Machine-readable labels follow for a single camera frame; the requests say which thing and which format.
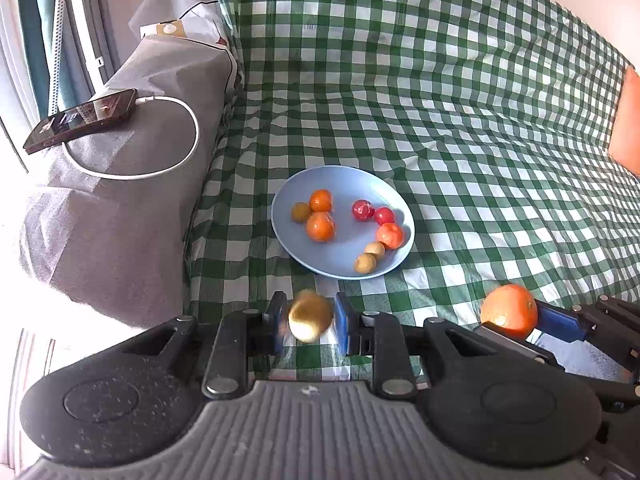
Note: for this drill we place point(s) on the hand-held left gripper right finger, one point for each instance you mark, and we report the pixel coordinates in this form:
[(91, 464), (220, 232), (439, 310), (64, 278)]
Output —
[(346, 324)]

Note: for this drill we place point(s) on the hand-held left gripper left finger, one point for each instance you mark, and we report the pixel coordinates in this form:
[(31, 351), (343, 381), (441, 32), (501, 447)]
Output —
[(275, 322)]

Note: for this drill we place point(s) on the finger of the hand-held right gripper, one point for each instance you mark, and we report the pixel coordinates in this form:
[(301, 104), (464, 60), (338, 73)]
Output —
[(562, 321), (530, 347)]

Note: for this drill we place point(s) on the brown kiwi fruit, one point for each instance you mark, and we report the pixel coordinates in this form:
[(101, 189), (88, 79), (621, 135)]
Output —
[(310, 316), (375, 248), (365, 263), (301, 211)]

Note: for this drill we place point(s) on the large plastic-wrapped orange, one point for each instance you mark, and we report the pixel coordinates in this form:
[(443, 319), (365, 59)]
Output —
[(510, 310)]

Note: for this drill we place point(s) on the mandarin orange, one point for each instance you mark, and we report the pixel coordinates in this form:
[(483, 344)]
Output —
[(389, 235), (320, 226)]

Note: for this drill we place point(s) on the plain red fruit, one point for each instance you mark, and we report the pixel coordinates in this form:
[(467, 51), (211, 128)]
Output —
[(385, 215)]

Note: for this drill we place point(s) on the shiny red fruit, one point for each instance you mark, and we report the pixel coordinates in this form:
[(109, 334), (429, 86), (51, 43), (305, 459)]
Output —
[(362, 209)]

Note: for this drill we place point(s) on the small orange fruit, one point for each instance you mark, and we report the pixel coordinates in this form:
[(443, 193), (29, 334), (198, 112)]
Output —
[(321, 200)]

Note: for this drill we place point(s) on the light blue plate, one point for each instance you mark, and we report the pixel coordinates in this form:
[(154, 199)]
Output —
[(340, 195)]

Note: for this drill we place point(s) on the grey sofa armrest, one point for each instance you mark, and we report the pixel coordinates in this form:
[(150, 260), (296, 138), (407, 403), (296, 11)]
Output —
[(125, 220)]

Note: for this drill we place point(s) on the orange cushion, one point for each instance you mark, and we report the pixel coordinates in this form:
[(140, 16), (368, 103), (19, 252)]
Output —
[(627, 125)]

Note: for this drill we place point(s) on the green checked cloth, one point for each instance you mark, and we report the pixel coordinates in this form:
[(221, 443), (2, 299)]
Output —
[(425, 85)]

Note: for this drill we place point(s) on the black smartphone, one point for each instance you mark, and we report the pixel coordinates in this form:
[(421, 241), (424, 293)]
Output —
[(82, 117)]

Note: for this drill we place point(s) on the white printed cloth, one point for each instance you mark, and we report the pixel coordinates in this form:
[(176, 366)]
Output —
[(185, 5)]

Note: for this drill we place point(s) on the teal curtain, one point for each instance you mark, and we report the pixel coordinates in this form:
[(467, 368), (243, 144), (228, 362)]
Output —
[(40, 20)]

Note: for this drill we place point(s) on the white window frame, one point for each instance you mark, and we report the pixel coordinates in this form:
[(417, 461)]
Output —
[(92, 15)]

